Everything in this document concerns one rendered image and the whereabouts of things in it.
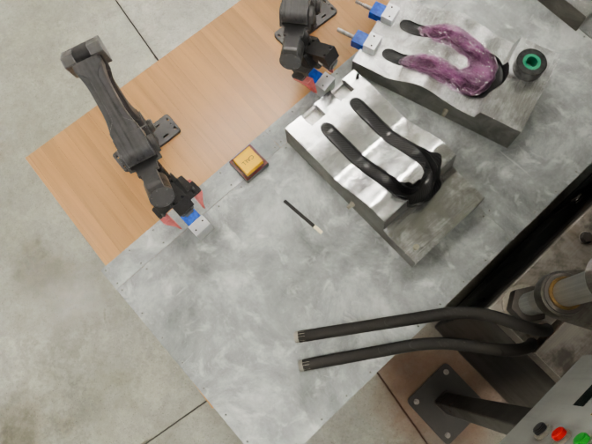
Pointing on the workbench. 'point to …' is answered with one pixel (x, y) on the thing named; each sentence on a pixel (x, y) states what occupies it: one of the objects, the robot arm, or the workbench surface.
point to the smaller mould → (570, 11)
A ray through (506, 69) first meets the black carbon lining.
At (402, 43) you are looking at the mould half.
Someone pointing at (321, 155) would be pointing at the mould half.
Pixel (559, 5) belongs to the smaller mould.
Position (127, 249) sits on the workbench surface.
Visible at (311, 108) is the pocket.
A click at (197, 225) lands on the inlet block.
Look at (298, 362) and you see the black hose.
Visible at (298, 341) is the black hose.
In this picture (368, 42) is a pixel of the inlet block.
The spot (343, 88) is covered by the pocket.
